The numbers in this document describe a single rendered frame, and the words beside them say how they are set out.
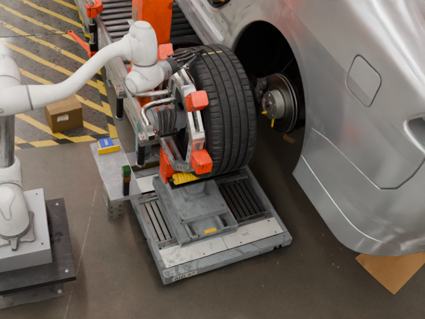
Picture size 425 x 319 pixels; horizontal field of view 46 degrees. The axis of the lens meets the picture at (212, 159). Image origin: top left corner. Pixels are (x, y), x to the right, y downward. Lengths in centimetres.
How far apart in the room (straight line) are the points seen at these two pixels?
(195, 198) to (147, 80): 109
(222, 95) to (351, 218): 77
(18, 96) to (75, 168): 143
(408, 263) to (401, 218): 138
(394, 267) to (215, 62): 177
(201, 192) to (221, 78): 92
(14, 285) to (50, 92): 100
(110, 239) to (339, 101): 162
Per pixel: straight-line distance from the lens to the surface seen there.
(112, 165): 281
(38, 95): 206
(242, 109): 230
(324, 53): 214
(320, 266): 318
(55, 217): 280
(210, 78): 228
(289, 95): 260
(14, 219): 246
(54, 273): 262
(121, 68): 356
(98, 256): 300
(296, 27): 229
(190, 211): 292
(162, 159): 274
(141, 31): 202
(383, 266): 334
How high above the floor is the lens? 255
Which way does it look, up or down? 46 degrees down
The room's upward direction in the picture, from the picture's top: 12 degrees clockwise
